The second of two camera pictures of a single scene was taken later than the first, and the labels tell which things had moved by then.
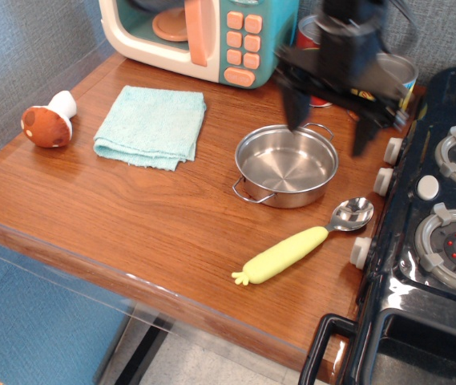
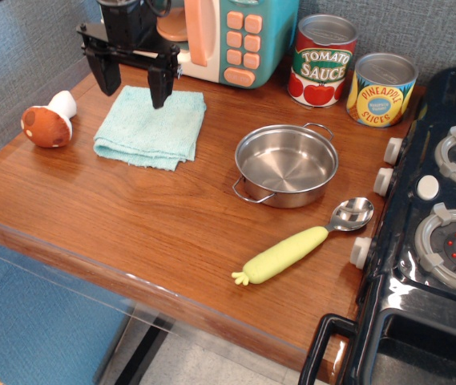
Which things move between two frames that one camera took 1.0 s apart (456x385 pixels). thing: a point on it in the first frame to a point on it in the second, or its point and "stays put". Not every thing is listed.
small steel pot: x=292 y=167 stays put
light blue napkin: x=152 y=127 stays put
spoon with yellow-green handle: x=353 y=214 stays put
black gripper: x=347 y=74 to x=129 y=32
